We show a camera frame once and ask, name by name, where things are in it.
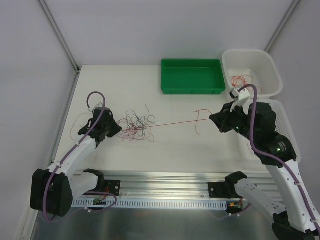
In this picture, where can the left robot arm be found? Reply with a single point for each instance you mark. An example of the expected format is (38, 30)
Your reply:
(54, 189)

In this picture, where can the white perforated plastic basket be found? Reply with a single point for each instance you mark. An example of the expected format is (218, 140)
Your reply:
(282, 126)

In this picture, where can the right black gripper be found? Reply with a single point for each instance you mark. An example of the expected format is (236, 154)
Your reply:
(223, 122)

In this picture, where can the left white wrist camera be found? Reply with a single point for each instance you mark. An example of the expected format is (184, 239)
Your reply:
(92, 109)

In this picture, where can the left aluminium frame post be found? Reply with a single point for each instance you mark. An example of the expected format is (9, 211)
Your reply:
(59, 35)

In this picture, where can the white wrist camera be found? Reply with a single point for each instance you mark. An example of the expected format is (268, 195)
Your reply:
(238, 97)
(92, 109)

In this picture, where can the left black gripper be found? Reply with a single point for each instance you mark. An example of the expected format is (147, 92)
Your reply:
(110, 128)

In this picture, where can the white solid plastic basket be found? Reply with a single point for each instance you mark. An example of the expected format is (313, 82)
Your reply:
(251, 66)

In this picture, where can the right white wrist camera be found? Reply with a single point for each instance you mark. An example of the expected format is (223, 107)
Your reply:
(238, 97)

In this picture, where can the green plastic tray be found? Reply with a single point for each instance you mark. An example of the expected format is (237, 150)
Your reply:
(192, 76)

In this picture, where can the aluminium frame post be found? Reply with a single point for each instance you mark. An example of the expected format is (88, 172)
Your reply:
(59, 35)
(292, 8)

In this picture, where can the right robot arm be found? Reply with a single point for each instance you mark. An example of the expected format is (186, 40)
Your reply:
(295, 218)

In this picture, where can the aluminium mounting rail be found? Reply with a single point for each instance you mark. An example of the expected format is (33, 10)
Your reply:
(161, 185)

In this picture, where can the right aluminium frame post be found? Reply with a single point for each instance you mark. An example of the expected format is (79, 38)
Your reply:
(292, 8)

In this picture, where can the white slotted cable duct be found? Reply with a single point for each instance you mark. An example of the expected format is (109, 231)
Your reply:
(166, 204)

